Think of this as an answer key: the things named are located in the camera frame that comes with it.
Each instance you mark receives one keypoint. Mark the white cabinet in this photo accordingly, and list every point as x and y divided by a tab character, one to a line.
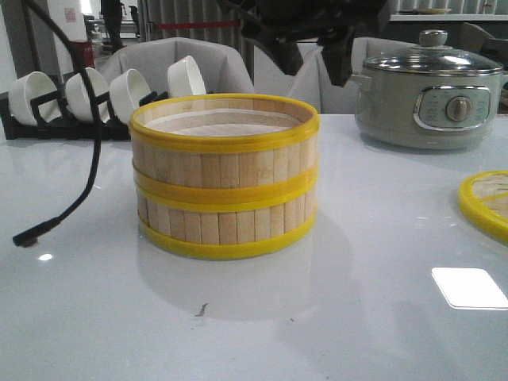
268	79

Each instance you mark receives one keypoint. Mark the woven bamboo steamer lid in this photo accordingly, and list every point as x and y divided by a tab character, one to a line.
482	199

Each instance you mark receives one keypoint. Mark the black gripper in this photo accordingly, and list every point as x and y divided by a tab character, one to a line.
279	24

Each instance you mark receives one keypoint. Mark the right grey chair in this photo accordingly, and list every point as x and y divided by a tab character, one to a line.
342	100

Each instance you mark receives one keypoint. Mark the black dish rack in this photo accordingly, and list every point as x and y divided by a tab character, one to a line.
66	126

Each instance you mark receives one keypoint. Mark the liner cloth in upper basket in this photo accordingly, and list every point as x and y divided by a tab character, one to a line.
223	122

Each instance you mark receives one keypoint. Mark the white bowl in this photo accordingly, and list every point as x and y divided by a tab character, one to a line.
23	90
126	91
184	78
77	96

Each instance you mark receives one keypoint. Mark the grey electric cooking pot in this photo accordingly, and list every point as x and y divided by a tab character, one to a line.
437	112

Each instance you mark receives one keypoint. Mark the left grey chair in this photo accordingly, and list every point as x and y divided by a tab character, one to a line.
222	67

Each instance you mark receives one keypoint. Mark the grey chair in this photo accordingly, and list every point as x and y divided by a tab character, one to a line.
222	67
342	100

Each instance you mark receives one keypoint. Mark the red bin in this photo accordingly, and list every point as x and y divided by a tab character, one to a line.
85	50

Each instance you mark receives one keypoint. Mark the bamboo steamer basket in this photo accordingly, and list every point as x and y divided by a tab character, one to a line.
225	170
226	235

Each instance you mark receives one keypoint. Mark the glass pot lid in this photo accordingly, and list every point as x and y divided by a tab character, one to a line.
433	57

